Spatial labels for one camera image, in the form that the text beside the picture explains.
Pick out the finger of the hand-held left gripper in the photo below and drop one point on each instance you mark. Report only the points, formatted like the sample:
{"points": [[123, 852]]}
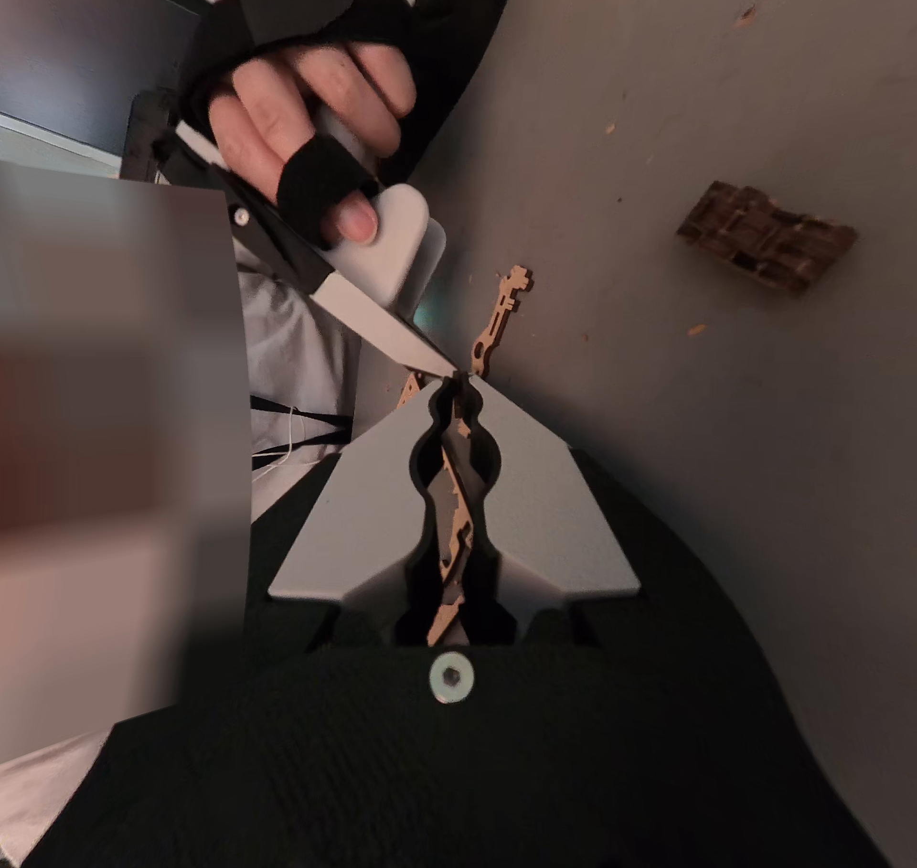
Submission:
{"points": [[380, 323]]}

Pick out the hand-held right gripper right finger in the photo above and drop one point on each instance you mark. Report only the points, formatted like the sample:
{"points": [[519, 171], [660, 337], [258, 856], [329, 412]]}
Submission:
{"points": [[551, 524]]}

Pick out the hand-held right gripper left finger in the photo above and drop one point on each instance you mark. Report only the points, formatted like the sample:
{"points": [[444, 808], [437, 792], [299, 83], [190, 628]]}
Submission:
{"points": [[358, 524]]}

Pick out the small house-shaped wooden part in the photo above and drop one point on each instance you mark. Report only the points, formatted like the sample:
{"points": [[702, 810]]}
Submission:
{"points": [[410, 389]]}

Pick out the long notched wooden part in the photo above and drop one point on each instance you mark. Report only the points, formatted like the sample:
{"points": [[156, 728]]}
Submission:
{"points": [[501, 316]]}

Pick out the person's left forearm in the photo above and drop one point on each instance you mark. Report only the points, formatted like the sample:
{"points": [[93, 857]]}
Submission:
{"points": [[458, 58]]}

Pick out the person's left hand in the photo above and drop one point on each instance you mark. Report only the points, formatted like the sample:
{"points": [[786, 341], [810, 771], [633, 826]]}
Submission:
{"points": [[286, 101]]}

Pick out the dark brown wooden assembly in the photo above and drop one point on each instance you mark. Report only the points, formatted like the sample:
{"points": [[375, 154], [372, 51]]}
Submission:
{"points": [[766, 237]]}

